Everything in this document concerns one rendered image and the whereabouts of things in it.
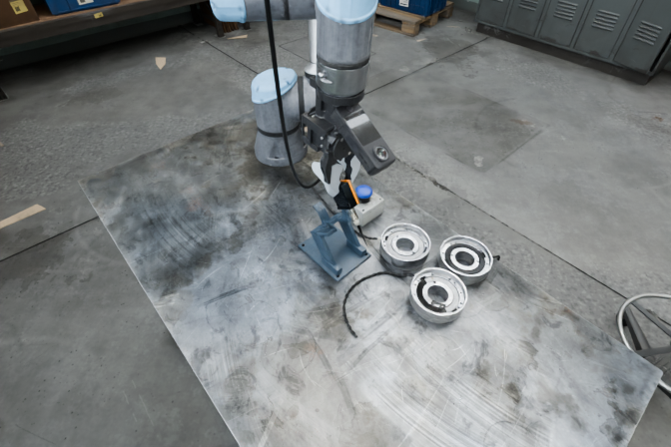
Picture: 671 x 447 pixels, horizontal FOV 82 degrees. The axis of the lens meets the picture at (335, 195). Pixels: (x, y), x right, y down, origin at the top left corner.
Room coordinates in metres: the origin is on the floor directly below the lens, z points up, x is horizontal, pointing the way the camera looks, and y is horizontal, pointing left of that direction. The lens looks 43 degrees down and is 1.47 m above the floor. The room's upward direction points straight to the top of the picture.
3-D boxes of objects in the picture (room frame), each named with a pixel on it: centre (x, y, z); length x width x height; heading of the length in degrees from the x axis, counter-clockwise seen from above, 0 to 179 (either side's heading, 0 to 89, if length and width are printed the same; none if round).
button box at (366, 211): (0.67, -0.06, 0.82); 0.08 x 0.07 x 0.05; 42
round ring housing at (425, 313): (0.41, -0.20, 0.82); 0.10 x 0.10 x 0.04
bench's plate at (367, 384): (0.53, 0.06, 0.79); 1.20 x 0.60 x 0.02; 42
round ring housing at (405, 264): (0.54, -0.15, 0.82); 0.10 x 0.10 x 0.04
